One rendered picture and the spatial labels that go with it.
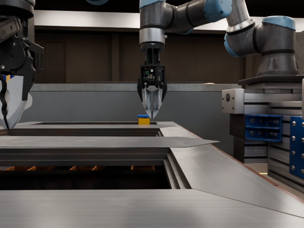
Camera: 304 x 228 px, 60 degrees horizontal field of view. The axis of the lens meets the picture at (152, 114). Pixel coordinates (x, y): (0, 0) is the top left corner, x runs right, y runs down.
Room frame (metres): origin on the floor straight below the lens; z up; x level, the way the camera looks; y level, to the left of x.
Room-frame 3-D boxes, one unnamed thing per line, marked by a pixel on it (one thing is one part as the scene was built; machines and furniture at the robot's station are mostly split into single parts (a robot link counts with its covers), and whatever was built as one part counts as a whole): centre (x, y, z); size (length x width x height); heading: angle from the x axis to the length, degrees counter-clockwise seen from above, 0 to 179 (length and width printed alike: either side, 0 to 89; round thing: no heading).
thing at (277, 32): (1.03, -0.48, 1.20); 0.13 x 0.12 x 0.14; 41
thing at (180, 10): (0.83, -0.09, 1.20); 0.11 x 0.11 x 0.08; 41
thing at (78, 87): (1.73, 0.17, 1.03); 1.30 x 0.60 x 0.04; 91
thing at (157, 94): (0.78, -0.02, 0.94); 0.06 x 0.03 x 0.09; 1
